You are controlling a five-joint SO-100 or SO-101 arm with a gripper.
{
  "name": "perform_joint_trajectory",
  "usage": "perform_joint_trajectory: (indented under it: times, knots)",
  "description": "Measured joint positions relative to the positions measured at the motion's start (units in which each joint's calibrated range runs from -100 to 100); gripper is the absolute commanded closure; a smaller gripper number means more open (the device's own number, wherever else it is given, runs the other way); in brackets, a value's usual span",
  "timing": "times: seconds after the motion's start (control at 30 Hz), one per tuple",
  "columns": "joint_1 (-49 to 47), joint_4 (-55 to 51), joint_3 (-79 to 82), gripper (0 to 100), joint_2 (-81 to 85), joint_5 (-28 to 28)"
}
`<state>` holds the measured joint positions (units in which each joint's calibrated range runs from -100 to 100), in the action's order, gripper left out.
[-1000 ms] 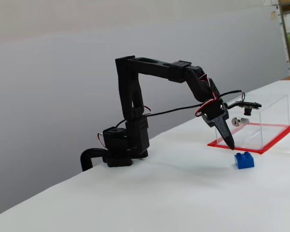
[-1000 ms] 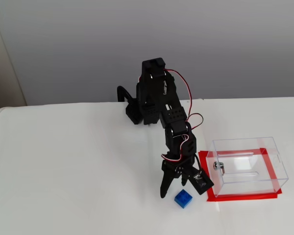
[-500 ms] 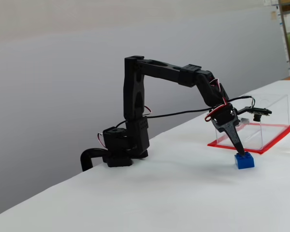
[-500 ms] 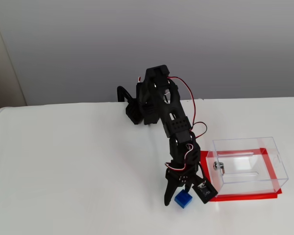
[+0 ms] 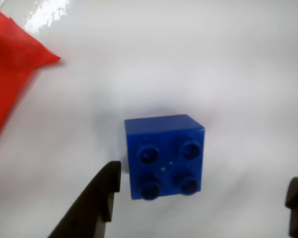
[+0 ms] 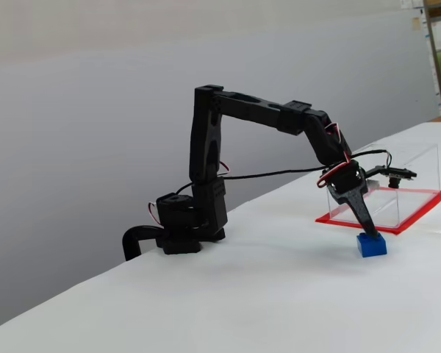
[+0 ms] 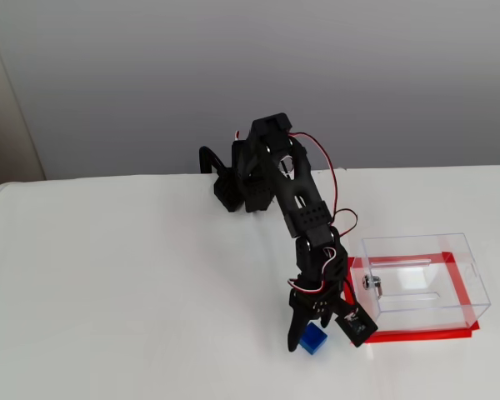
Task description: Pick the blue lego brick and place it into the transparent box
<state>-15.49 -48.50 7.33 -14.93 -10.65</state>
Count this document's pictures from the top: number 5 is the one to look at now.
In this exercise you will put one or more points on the blue lego brick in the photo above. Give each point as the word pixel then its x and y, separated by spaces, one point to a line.
pixel 164 158

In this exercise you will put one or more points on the red tape frame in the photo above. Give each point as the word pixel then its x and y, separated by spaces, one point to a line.
pixel 7 74

